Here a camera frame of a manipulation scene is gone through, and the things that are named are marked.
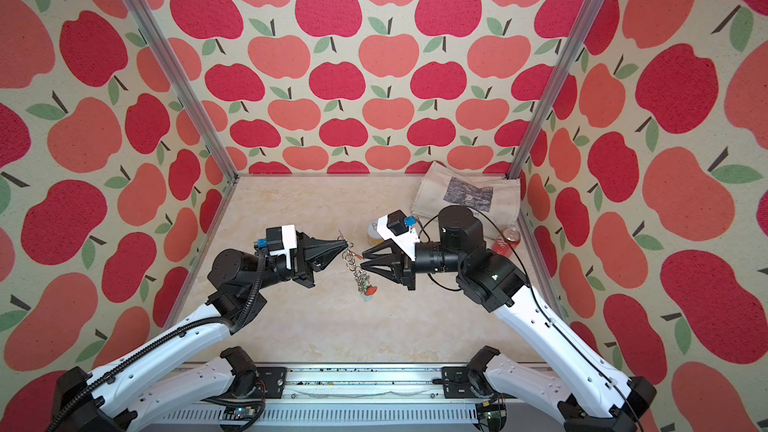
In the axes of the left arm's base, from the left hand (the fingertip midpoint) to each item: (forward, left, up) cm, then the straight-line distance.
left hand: (347, 249), depth 55 cm
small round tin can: (+25, -4, -34) cm, 42 cm away
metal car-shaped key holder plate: (-1, -3, -15) cm, 15 cm away
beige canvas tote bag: (+37, -46, -29) cm, 66 cm away
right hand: (0, -5, -3) cm, 6 cm away
